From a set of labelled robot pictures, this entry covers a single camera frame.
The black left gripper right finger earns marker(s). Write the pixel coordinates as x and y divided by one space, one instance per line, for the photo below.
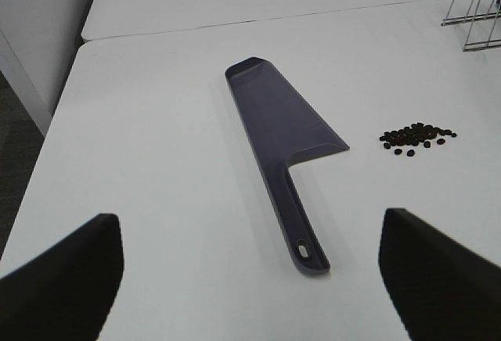
440 289

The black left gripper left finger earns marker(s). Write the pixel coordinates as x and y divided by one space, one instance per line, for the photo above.
66 292

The pile of coffee beans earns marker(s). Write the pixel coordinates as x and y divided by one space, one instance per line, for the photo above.
406 140

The grey plastic dustpan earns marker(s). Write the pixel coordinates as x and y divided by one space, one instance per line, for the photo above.
283 130

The metal wire rack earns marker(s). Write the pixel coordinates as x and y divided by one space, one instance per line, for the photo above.
481 19

